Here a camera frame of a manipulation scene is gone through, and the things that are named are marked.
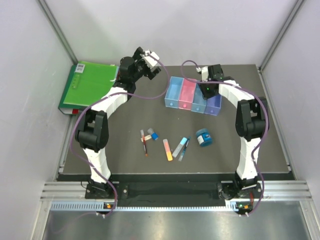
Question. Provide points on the orange highlighter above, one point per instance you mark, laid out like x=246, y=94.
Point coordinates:
x=167, y=150

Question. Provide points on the blue round tape dispenser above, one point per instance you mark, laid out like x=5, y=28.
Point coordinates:
x=203, y=137

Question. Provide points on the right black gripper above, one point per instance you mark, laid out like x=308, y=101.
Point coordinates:
x=206, y=95

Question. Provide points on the green folder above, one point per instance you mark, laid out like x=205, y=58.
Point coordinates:
x=91, y=82

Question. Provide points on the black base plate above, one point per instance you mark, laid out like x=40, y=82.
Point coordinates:
x=164, y=191

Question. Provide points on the grey slotted cable duct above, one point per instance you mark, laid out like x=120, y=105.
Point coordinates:
x=101, y=206

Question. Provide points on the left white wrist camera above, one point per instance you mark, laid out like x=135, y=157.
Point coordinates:
x=150, y=58

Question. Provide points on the white eraser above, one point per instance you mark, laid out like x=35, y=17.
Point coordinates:
x=147, y=137

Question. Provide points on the red pen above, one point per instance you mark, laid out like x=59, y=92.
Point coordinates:
x=144, y=142

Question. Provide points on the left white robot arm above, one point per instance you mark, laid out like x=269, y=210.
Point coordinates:
x=92, y=130

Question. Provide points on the blue pen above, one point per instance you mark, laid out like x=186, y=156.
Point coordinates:
x=184, y=149

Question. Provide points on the pink bin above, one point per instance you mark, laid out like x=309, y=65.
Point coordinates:
x=186, y=95

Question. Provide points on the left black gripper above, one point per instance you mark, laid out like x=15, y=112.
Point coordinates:
x=139, y=58

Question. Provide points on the dark green binder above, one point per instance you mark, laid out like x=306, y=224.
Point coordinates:
x=66, y=108

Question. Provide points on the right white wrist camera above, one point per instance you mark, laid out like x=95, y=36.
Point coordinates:
x=204, y=73

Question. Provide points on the teal blue bin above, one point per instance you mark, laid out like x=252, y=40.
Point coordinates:
x=199, y=103

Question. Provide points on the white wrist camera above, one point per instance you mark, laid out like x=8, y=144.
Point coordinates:
x=204, y=73
x=150, y=58

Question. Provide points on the small blue capped bottle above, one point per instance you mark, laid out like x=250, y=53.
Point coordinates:
x=152, y=133

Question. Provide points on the red folder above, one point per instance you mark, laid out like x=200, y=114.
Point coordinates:
x=76, y=111

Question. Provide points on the light blue highlighter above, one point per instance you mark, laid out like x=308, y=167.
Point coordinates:
x=179, y=147

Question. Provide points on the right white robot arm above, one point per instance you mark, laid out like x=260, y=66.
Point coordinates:
x=251, y=123

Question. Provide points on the light blue bin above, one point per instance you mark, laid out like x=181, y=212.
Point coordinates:
x=171, y=99

